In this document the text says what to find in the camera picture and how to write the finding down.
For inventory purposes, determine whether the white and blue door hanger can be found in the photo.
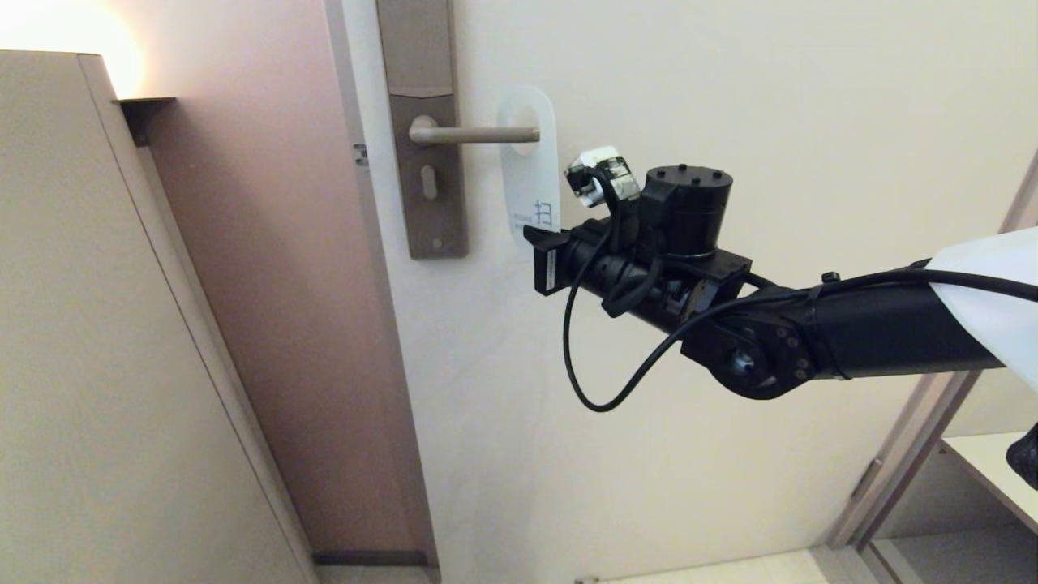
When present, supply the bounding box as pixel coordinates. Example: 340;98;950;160
496;85;562;254

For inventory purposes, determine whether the white room door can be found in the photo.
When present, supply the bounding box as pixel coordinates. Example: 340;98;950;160
323;0;1038;584

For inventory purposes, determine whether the brown metal lock plate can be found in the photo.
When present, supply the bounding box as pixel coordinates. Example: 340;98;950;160
375;0;469;260

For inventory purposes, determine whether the white closet shelf board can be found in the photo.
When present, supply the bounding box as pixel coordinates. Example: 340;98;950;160
939;430;1038;535

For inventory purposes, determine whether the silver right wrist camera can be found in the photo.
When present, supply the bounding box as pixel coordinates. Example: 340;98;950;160
565;146;641;204

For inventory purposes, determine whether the metal door handle lever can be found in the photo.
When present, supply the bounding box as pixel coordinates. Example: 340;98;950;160
408;115;542;147

